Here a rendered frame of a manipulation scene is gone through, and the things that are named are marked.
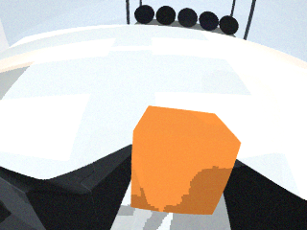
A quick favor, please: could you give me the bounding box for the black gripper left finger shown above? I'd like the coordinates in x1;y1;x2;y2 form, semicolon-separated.
0;143;133;230

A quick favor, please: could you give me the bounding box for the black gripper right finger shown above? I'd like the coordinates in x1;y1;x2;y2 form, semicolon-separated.
223;160;307;230

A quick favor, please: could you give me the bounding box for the orange block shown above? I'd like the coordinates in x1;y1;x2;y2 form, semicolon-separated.
130;106;241;215

